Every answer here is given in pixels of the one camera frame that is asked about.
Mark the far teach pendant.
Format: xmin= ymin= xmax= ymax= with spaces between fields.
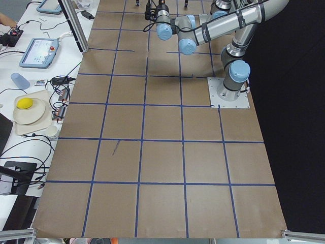
xmin=36 ymin=0 xmax=62 ymax=15

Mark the teach pendant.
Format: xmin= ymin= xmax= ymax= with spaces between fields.
xmin=19 ymin=38 xmax=59 ymax=69
xmin=36 ymin=0 xmax=62 ymax=15

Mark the blue plastic cup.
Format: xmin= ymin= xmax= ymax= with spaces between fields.
xmin=11 ymin=73 xmax=30 ymax=89

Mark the aluminium frame post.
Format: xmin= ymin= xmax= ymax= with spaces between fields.
xmin=58 ymin=0 xmax=89 ymax=53

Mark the white paper cup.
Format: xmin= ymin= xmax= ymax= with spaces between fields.
xmin=45 ymin=126 xmax=60 ymax=140

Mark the beige plate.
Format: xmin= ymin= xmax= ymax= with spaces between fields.
xmin=13 ymin=98 xmax=46 ymax=125

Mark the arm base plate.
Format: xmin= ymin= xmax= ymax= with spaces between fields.
xmin=199 ymin=13 xmax=212 ymax=25
xmin=207 ymin=77 xmax=250 ymax=109

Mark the black power adapter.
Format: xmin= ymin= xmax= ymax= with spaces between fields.
xmin=81 ymin=10 xmax=94 ymax=20

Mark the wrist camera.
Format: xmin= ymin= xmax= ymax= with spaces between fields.
xmin=145 ymin=7 xmax=156 ymax=22

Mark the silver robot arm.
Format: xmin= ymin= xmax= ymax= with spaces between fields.
xmin=146 ymin=0 xmax=288 ymax=102
xmin=208 ymin=0 xmax=247 ymax=20

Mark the black monitor stand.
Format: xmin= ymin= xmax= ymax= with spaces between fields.
xmin=1 ymin=161 xmax=37 ymax=195

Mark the near teach pendant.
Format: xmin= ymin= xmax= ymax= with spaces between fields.
xmin=19 ymin=38 xmax=59 ymax=69

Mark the yellow lemon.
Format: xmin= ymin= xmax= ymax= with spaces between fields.
xmin=16 ymin=98 xmax=34 ymax=109

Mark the beige tray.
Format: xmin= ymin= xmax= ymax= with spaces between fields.
xmin=13 ymin=90 xmax=52 ymax=136

